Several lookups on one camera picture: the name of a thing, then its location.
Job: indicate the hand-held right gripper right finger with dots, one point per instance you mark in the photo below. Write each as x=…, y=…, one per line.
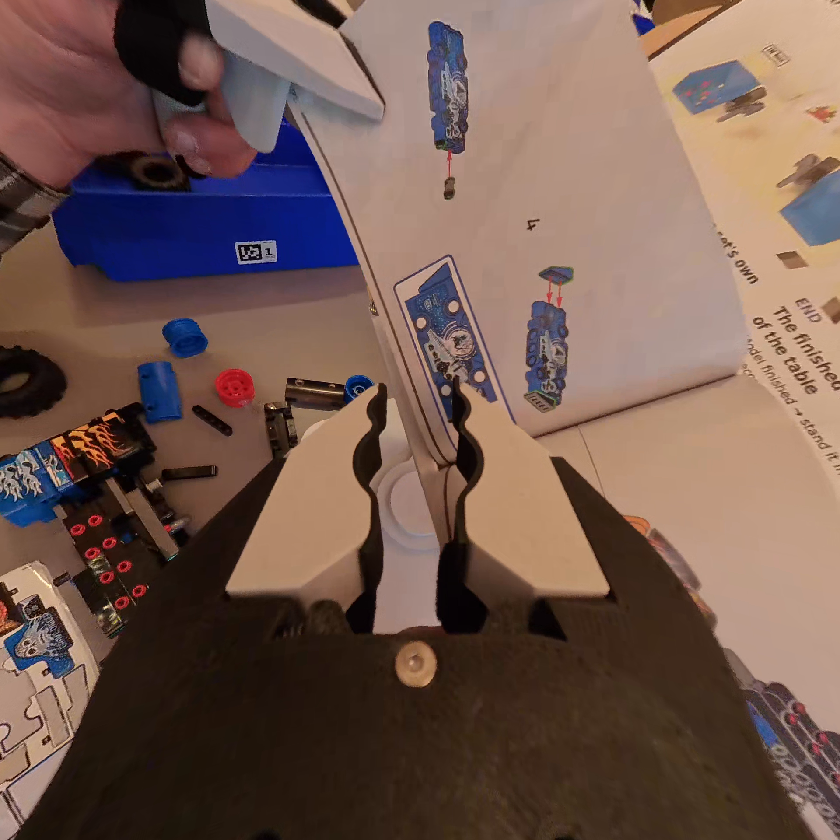
x=525, y=518

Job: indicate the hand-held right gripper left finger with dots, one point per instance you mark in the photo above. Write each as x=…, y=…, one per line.
x=308, y=512

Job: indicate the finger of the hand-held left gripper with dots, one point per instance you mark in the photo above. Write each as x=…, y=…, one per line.
x=295, y=46

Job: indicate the white instruction booklet page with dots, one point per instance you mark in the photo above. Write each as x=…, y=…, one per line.
x=577, y=197

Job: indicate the person's left forearm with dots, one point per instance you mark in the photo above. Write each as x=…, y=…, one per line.
x=26, y=203

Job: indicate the person's left hand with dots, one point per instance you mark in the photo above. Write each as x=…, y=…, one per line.
x=59, y=79

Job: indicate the black angled toy piece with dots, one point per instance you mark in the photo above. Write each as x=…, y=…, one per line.
x=281, y=430

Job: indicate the white round stand foot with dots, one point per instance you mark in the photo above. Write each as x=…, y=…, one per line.
x=403, y=505

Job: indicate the small black toy tire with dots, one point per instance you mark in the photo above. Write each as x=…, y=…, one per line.
x=157, y=172

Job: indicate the black connector with blue hub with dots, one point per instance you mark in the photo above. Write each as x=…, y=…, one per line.
x=321, y=392

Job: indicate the long black toy beam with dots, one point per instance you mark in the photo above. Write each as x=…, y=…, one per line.
x=189, y=472

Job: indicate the blue plastic bin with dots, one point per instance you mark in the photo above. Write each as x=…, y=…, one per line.
x=197, y=223

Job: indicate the short black toy beam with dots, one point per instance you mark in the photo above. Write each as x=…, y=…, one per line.
x=212, y=421

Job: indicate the red toy wheel hub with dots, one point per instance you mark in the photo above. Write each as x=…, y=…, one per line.
x=235, y=387

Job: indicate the blue curved toy panel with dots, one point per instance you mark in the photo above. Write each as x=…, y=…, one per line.
x=159, y=392

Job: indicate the toy truck chassis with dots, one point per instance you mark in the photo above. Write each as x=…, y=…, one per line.
x=111, y=525

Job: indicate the blue toy wheel hub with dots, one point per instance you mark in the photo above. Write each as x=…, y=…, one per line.
x=185, y=337

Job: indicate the large black toy tire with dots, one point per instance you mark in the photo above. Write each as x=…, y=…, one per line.
x=29, y=382

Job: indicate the toy sticker sheet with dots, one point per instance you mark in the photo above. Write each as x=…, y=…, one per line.
x=39, y=689

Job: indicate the printed text sheet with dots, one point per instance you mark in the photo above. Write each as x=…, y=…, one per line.
x=754, y=197

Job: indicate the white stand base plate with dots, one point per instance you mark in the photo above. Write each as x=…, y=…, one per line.
x=397, y=433

